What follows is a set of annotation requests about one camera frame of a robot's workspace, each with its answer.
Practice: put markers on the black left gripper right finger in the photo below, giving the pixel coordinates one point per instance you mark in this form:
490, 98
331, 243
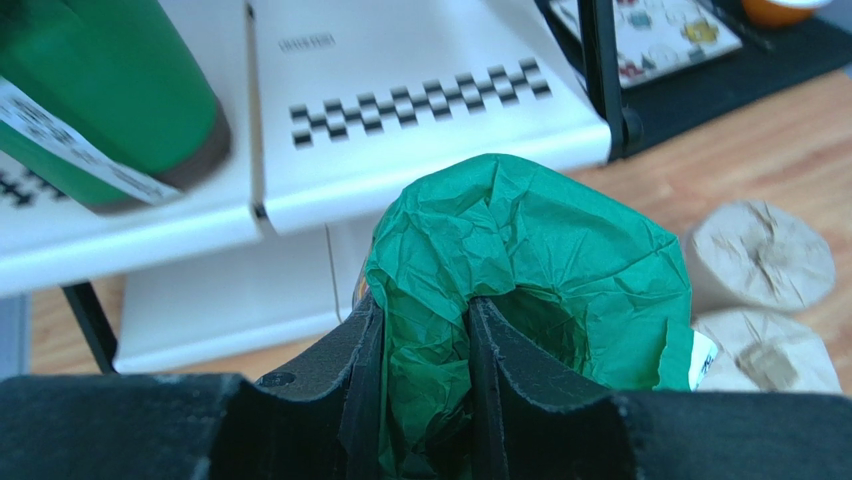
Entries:
534, 418

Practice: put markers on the orange white bowl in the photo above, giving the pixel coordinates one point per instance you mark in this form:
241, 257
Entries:
781, 13

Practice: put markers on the black handled knife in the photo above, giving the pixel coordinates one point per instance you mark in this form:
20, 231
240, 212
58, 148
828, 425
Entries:
741, 28

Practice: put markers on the green roll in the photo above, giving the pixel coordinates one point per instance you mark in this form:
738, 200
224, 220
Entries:
591, 281
105, 101

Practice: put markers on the green roll front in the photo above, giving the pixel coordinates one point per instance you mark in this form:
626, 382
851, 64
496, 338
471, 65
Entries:
591, 281

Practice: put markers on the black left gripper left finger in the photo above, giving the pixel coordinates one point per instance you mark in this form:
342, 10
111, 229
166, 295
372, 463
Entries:
315, 417

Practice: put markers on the black placemat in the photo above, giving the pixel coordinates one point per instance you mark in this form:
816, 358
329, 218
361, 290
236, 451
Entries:
653, 113

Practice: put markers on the cream three-tier shelf rack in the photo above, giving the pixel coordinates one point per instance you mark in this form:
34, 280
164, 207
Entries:
334, 107

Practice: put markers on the brown wrapped roll rear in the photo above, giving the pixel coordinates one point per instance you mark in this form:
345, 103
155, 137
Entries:
752, 254

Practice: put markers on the brown wrapped roll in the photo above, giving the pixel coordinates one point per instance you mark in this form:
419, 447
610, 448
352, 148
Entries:
752, 254
765, 351

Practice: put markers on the floral square plate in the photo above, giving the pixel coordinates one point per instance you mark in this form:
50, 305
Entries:
656, 38

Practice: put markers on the brown wrapped roll front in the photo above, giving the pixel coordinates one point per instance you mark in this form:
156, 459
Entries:
765, 351

